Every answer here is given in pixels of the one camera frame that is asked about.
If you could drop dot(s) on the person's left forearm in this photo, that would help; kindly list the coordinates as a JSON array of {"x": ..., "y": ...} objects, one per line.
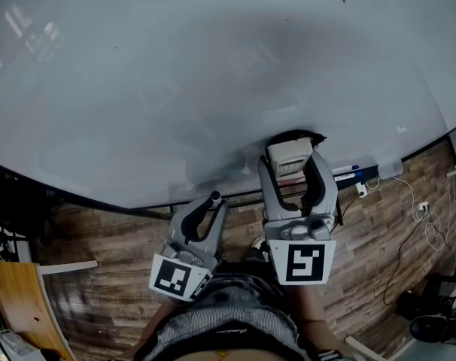
[{"x": 160, "y": 322}]

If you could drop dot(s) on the person's right forearm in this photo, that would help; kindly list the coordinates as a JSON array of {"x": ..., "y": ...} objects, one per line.
[{"x": 314, "y": 314}]

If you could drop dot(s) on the person's white shoe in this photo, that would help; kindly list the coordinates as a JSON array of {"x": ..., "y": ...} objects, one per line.
[{"x": 258, "y": 243}]

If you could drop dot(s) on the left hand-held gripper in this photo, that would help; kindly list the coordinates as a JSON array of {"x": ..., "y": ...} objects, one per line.
[{"x": 171, "y": 276}]

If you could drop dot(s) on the wooden desk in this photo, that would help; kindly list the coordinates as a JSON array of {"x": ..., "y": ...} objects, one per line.
[{"x": 21, "y": 303}]

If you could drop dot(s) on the white metal bar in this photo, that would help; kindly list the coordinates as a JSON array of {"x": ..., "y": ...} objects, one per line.
[{"x": 68, "y": 267}]

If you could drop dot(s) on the person's grey knit top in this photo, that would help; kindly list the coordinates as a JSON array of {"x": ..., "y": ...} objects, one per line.
[{"x": 231, "y": 314}]

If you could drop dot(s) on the black equipment cart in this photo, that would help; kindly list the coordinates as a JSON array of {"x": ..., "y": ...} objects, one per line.
[{"x": 13, "y": 216}]

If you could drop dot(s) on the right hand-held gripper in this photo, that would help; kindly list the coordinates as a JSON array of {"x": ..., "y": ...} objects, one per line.
[{"x": 303, "y": 261}]

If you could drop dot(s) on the white board eraser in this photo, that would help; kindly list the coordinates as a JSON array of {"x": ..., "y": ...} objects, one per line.
[{"x": 290, "y": 152}]

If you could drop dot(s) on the black office chair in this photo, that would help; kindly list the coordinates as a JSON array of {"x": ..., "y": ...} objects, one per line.
[{"x": 431, "y": 314}]

